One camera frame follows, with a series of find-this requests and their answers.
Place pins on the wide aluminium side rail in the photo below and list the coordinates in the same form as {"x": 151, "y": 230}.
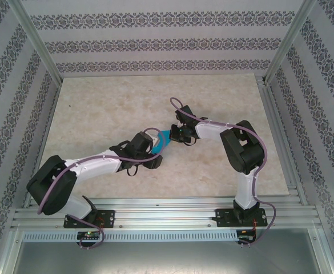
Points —
{"x": 273, "y": 114}

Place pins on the grey metal panel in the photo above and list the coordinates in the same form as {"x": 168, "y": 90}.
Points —
{"x": 166, "y": 259}

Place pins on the blue paper sheet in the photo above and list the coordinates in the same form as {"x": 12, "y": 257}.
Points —
{"x": 164, "y": 138}

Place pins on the narrow aluminium side rail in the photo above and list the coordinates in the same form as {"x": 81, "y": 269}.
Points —
{"x": 48, "y": 122}

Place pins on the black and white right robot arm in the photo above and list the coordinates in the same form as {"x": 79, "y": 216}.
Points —
{"x": 245, "y": 188}

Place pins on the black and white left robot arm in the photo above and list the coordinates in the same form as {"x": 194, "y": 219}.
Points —
{"x": 98, "y": 167}

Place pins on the long aluminium mounting rail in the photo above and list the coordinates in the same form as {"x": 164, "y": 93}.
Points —
{"x": 166, "y": 212}

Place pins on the aluminium frame post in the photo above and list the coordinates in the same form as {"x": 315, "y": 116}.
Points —
{"x": 291, "y": 37}
{"x": 35, "y": 37}

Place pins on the small circuit board green light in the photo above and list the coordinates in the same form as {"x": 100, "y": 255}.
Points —
{"x": 89, "y": 234}

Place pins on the small circuit board blue light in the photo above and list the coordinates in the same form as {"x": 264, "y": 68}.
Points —
{"x": 245, "y": 234}

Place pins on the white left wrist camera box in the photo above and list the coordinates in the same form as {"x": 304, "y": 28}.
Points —
{"x": 155, "y": 140}

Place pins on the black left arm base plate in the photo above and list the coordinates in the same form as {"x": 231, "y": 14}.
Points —
{"x": 109, "y": 218}

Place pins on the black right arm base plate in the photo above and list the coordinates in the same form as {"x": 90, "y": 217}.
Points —
{"x": 222, "y": 217}

